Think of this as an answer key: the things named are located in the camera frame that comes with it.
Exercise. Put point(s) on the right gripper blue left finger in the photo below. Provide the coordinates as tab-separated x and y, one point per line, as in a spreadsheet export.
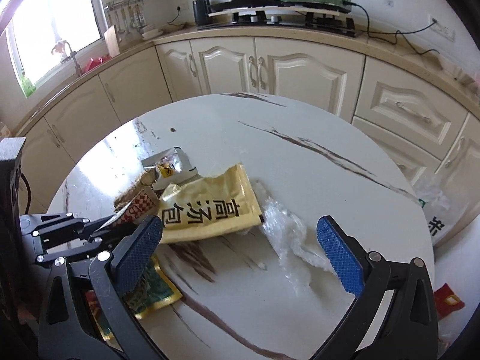
133	253

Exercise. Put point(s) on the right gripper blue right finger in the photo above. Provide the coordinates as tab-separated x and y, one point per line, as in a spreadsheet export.
344	254

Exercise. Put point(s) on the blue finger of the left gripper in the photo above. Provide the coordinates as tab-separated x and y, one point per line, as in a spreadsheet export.
105	222
104	239

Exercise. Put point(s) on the green gold snack wrapper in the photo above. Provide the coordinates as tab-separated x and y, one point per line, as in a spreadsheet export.
153	291

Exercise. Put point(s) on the clear plastic wrap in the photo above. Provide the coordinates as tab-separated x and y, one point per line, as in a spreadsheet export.
287	234

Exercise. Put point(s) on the red white checkered wrapper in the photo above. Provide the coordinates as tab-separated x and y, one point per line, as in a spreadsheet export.
145	201

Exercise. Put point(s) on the silver foil wrapper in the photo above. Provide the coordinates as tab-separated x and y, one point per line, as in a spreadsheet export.
171	166

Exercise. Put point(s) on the gold soup packet wrapper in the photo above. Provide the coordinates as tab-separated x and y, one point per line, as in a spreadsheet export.
209	207

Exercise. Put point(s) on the kitchen window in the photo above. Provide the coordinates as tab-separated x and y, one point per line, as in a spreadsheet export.
38	24

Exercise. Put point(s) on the red packet on floor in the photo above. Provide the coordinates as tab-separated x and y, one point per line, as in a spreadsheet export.
446	301

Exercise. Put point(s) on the white plastic bag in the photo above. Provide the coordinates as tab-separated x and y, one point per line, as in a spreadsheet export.
443	205

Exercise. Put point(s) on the green bottle on windowsill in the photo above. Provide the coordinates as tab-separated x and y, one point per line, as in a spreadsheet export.
27	86

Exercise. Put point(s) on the lower cream base cabinets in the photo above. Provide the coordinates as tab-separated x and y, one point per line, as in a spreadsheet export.
415	107

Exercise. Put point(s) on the red plastic basin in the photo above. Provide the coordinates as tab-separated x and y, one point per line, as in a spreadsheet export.
95	62

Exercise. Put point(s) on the chrome sink faucet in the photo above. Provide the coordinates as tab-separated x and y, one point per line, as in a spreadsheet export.
66	52

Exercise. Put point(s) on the wooden cutting board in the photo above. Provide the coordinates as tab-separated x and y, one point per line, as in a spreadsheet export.
112	42

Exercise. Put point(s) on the stacked white bowls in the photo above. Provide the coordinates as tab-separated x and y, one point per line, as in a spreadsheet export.
150	31

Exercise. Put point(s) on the hanging utensil rack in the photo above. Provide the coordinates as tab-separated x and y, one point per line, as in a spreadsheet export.
126	15

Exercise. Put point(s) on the black electric kettle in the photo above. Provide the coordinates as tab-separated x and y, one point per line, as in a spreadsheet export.
201	12

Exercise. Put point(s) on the black gas stove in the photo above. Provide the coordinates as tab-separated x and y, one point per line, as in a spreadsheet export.
296	16

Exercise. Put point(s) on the wall power socket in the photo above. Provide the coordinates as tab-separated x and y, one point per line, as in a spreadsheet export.
442	29

